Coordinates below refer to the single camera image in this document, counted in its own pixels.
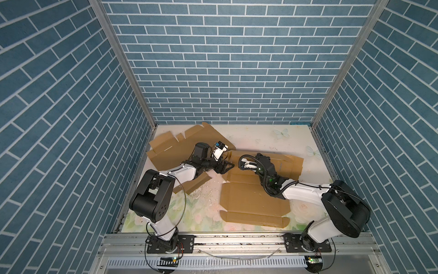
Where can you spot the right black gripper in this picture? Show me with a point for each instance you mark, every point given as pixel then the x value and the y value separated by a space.
pixel 261 157

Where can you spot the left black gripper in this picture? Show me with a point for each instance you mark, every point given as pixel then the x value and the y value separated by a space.
pixel 221 170

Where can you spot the cardboard box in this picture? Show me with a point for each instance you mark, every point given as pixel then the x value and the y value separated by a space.
pixel 168 151
pixel 245 201

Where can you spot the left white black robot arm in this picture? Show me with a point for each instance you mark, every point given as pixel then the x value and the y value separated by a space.
pixel 152 196

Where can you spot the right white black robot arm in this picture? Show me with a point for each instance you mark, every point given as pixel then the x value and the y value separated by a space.
pixel 347 213

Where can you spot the right green circuit board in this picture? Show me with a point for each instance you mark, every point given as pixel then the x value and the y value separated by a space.
pixel 311 260

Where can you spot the green circuit board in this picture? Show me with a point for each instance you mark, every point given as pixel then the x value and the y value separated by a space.
pixel 311 260
pixel 168 262

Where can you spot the left green circuit board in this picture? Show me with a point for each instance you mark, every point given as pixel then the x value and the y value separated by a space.
pixel 168 262

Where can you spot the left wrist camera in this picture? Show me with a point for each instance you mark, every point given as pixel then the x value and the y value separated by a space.
pixel 219 149

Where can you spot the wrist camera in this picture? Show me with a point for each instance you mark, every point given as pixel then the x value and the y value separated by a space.
pixel 219 149
pixel 250 166

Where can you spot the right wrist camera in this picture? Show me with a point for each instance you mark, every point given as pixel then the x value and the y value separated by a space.
pixel 250 166

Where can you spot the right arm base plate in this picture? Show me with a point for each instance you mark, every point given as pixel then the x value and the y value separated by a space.
pixel 296 243

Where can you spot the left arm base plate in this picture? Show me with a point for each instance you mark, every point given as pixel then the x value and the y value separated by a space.
pixel 157 245

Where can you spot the aluminium mounting rail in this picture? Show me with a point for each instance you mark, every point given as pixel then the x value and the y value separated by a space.
pixel 239 252

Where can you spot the right aluminium corner post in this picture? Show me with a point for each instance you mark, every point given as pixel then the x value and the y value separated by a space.
pixel 363 34

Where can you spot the aluminium corner post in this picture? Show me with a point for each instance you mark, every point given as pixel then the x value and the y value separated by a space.
pixel 109 31
pixel 363 34

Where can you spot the left aluminium corner post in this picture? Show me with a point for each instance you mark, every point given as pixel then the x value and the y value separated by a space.
pixel 109 31

